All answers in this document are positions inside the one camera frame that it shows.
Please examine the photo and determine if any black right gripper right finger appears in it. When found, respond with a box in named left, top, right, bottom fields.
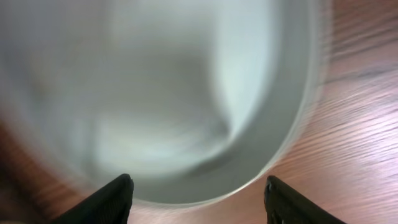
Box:
left=264, top=175, right=345, bottom=224

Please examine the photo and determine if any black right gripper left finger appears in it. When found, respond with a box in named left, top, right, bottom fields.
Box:
left=52, top=174, right=134, bottom=224

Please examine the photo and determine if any white plate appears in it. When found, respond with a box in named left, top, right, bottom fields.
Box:
left=1, top=0, right=330, bottom=207

